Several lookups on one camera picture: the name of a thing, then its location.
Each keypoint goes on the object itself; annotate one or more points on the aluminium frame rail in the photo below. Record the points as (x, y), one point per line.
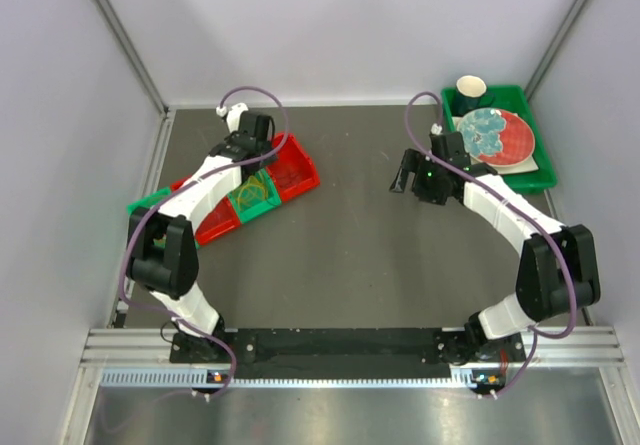
(587, 346)

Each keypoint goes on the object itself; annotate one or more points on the dark green cup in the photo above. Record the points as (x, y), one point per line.
(471, 93)

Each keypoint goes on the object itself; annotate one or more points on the red and blue plate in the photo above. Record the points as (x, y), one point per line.
(497, 137)

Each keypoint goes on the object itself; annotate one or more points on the large green tray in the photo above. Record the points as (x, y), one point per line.
(512, 99)

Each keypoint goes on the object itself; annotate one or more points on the red bin far end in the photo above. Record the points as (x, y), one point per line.
(293, 172)

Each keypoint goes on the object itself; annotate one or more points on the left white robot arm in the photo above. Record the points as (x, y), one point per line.
(170, 274)

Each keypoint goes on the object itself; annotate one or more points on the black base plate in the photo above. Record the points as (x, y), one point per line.
(361, 354)

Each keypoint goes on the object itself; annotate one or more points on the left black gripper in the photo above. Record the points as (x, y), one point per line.
(266, 147)

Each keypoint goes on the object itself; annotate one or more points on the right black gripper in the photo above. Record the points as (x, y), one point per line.
(415, 163)

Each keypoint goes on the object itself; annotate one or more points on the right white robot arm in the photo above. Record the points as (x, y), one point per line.
(557, 272)

